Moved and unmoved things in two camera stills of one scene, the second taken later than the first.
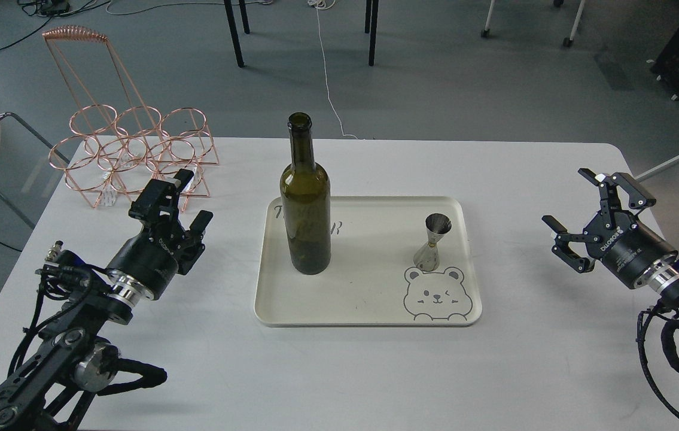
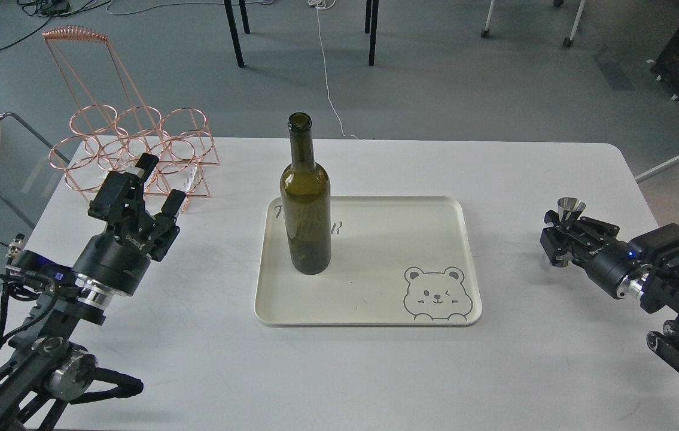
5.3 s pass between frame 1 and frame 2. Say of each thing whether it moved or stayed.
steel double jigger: moved
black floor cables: stayed
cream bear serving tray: stayed
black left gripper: moved
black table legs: stayed
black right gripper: moved
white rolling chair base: stayed
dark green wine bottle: stayed
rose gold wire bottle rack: stayed
